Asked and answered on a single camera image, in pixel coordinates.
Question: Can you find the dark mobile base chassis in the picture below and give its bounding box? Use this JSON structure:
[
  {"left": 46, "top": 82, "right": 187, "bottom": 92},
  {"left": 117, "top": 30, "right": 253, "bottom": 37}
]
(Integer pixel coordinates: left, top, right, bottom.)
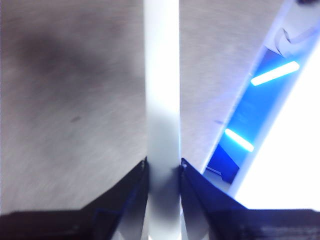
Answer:
[{"left": 201, "top": 47, "right": 301, "bottom": 192}]

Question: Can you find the cup brush grey handle cream sponge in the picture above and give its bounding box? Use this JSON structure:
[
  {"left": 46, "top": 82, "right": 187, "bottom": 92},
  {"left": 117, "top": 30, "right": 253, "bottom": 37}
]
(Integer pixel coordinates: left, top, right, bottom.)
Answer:
[{"left": 142, "top": 0, "right": 187, "bottom": 240}]

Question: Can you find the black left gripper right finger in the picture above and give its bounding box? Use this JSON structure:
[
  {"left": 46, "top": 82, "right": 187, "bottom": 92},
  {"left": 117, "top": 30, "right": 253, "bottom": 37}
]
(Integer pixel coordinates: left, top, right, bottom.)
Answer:
[{"left": 178, "top": 157, "right": 320, "bottom": 240}]

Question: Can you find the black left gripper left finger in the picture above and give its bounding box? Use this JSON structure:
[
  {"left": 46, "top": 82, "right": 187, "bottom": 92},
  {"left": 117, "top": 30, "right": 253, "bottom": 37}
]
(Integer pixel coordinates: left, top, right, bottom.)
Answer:
[{"left": 0, "top": 156, "right": 151, "bottom": 240}]

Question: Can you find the white robot platform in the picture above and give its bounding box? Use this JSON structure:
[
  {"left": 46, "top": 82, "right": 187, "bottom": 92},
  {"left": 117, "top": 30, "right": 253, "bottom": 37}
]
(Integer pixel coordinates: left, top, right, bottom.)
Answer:
[{"left": 234, "top": 42, "right": 320, "bottom": 211}]

